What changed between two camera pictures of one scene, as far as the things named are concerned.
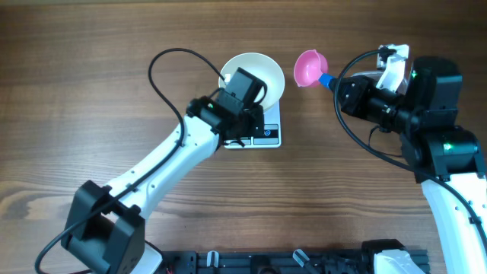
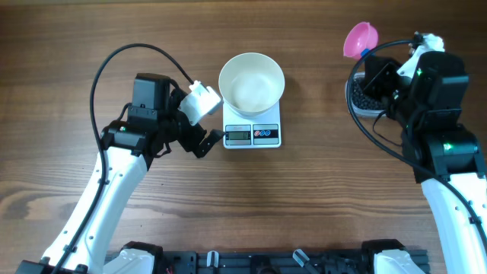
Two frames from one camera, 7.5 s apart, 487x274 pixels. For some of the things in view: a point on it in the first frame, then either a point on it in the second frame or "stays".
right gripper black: [350, 96] -> [375, 76]
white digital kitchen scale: [272, 138] stays
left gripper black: [255, 124] -> [194, 138]
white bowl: [259, 67] stays
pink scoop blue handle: [310, 67] -> [361, 38]
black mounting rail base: [347, 262] stays
